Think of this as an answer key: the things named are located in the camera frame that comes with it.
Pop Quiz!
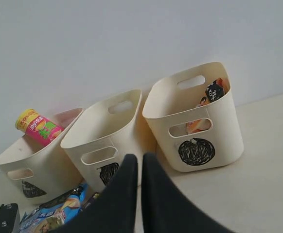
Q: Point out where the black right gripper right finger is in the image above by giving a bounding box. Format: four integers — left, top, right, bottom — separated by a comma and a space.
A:
141, 152, 232, 233

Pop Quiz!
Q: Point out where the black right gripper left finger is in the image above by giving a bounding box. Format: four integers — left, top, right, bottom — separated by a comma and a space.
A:
56, 154, 138, 233

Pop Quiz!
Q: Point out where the blue instant noodle packet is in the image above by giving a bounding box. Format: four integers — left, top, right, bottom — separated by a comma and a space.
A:
18, 183, 88, 233

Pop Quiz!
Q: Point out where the pink chips can yellow lid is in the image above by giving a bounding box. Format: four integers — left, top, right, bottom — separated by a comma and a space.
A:
15, 108, 63, 146

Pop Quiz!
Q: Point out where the orange instant noodle packet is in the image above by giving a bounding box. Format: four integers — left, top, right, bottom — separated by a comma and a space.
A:
186, 78, 230, 134

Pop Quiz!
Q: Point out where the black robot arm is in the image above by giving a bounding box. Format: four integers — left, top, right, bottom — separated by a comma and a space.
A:
0, 153, 229, 233

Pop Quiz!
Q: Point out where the purple small box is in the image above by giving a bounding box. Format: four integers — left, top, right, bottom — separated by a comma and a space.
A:
80, 192, 100, 212

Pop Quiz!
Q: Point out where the cream bin square mark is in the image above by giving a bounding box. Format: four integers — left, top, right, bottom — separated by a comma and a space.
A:
60, 88, 157, 194

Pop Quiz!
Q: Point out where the cream bin circle mark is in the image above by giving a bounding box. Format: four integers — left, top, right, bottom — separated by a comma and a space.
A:
142, 62, 244, 172

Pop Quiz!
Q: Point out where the cream bin triangle mark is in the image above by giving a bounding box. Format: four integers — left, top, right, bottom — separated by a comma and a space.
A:
0, 107, 84, 204

